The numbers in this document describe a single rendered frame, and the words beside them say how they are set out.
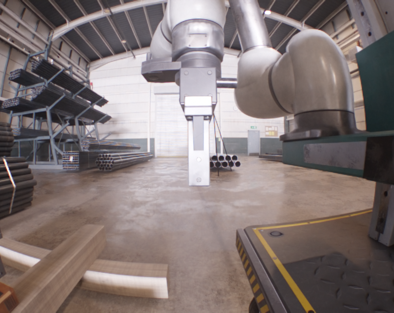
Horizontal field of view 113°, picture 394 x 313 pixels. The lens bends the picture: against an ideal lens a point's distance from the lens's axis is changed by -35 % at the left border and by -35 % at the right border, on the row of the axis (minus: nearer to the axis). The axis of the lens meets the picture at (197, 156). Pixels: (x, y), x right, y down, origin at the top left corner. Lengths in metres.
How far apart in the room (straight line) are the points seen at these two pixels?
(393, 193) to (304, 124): 0.26
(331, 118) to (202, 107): 0.29
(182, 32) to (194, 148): 0.19
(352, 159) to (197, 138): 0.22
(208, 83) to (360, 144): 0.22
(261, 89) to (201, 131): 0.35
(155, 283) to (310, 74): 0.76
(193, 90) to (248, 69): 0.36
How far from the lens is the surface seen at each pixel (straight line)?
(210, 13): 0.35
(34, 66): 7.22
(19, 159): 2.04
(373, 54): 0.51
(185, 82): 0.26
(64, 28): 14.35
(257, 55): 0.60
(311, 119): 0.43
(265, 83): 0.54
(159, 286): 0.75
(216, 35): 0.33
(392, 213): 0.51
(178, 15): 0.35
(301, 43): 0.49
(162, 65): 0.31
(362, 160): 0.29
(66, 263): 0.68
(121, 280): 0.77
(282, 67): 0.51
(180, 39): 0.32
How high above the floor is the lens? 0.53
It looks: 2 degrees down
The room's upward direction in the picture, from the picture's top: 1 degrees counter-clockwise
